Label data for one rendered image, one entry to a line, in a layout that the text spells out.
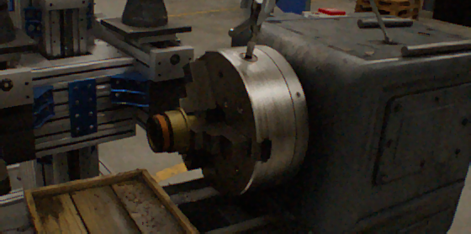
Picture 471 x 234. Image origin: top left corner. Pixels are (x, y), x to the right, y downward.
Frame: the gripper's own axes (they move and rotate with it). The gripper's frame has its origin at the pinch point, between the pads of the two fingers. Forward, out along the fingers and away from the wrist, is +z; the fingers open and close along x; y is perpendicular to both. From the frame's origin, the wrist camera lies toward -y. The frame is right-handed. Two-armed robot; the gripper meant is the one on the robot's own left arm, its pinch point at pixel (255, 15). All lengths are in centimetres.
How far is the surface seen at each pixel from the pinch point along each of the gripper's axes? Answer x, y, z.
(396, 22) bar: 32, -47, 8
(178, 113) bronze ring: -9.9, 5.7, 21.8
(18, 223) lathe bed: -38, 23, 51
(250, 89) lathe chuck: 2.8, 4.9, 12.4
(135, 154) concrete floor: -80, -150, 173
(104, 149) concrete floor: -102, -148, 176
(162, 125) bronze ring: -11.5, 10.2, 22.6
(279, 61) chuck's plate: 6.0, -5.8, 10.5
